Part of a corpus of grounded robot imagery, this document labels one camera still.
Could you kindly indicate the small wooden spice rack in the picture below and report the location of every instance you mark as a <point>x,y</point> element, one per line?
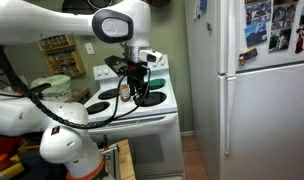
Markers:
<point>57,42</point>

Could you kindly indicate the orange emergency stop button box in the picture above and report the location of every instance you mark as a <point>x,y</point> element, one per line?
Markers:
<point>2,161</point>

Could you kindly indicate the bin with pale plastic bag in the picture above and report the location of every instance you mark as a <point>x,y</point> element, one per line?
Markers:
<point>53,85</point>

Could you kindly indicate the hanging metal pan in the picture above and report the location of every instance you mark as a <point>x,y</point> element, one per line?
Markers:
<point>99,2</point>

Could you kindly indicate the large black coil burner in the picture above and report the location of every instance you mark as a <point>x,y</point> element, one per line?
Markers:
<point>107,94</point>
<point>157,99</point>

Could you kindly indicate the dark hanging pan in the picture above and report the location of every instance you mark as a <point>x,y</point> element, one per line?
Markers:
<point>157,2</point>

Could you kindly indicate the red dancer fridge magnet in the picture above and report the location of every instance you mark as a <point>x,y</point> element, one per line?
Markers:
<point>300,40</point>

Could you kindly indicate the small metal fridge magnet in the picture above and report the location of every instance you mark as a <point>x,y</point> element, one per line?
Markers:
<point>209,28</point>

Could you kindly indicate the dark blue bag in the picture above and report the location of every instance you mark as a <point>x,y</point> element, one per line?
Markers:
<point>35,168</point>

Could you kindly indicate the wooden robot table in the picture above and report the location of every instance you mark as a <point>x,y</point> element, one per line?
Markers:
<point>127,160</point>

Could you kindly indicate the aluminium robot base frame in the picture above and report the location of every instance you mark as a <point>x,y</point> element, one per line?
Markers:
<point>111,160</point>

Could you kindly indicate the large wooden spice rack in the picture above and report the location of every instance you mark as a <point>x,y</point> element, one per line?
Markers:
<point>65,63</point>

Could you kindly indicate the small black coil burner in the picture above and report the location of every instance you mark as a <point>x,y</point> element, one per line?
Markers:
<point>98,108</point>

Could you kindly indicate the green pot holder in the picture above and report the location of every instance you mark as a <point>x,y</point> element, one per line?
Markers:
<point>157,83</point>

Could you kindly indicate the black clip fridge magnet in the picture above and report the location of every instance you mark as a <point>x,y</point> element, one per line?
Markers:
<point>248,56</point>

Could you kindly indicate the white burner knob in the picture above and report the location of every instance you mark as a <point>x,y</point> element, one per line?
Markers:
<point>162,62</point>
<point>106,70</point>
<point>99,71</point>

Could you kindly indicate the white paper on fridge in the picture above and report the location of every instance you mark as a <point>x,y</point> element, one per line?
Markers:
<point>196,8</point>

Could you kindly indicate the red box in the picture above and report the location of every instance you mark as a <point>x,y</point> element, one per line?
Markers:
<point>2,144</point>

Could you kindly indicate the white wall light switch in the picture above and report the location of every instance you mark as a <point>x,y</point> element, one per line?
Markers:
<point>89,48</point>

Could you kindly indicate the dark photo on fridge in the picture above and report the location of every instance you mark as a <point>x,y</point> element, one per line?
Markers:
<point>280,39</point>

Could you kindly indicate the white electric stove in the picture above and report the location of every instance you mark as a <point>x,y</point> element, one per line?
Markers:
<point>165,107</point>

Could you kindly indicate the blue card on fridge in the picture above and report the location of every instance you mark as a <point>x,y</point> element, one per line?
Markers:
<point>203,5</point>

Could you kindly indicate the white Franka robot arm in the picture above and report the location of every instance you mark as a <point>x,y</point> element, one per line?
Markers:
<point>42,20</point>

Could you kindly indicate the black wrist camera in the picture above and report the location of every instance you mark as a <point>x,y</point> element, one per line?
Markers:
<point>114,63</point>

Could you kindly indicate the blue sky photo on fridge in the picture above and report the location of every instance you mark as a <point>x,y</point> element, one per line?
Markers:
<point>256,34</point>

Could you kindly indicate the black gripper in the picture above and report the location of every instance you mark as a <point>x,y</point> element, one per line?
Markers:
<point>136,71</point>

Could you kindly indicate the white refrigerator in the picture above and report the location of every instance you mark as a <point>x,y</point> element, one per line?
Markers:
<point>265,116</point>

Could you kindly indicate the grey photo on fridge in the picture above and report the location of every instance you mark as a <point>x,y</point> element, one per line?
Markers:
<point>283,15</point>

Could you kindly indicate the wooden box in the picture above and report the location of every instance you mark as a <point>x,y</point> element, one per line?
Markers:
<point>80,95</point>

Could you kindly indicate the group photo on fridge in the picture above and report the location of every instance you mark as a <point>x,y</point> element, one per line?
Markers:
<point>258,11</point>

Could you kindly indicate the black tripod with orange clamp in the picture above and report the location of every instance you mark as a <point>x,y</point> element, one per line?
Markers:
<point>7,68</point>

